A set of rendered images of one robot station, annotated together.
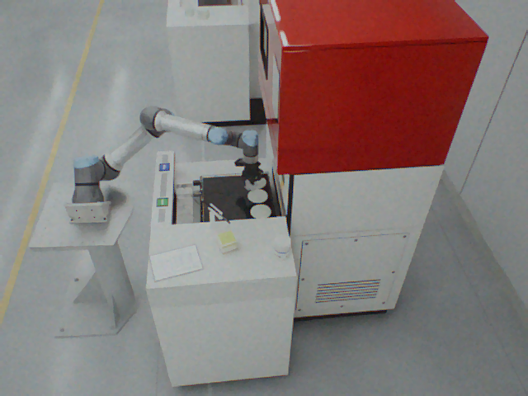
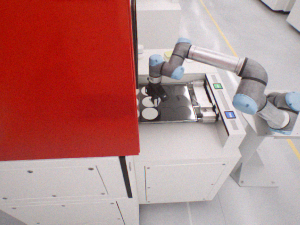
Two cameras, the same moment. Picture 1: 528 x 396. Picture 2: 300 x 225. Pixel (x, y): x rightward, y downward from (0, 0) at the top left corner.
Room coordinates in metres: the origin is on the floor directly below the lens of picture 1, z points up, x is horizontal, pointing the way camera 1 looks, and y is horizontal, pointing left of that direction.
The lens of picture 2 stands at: (2.71, 0.11, 1.84)
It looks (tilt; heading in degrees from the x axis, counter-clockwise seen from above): 47 degrees down; 184
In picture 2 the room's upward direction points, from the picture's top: straight up
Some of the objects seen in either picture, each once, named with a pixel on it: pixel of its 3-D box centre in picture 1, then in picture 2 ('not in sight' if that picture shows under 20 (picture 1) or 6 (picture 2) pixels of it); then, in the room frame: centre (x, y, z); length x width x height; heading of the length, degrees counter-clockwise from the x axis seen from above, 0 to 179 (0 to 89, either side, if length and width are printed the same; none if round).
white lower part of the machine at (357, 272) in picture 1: (329, 227); (92, 165); (2.01, -0.39, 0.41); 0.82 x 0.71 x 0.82; 7
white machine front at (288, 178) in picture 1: (277, 153); (129, 110); (1.97, -0.05, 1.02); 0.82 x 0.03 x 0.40; 7
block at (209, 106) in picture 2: (184, 194); (206, 106); (1.77, 0.42, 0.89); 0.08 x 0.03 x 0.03; 97
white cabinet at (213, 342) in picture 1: (222, 271); (172, 133); (1.66, 0.24, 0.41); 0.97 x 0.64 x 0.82; 7
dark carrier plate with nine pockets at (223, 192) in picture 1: (237, 198); (164, 101); (1.75, 0.15, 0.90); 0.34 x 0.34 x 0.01; 7
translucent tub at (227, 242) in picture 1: (227, 242); (169, 56); (1.37, 0.17, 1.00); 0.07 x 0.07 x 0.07; 25
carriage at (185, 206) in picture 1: (185, 209); (202, 101); (1.70, 0.41, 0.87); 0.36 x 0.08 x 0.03; 7
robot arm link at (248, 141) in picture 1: (250, 143); (156, 65); (1.80, 0.08, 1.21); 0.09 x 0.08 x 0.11; 66
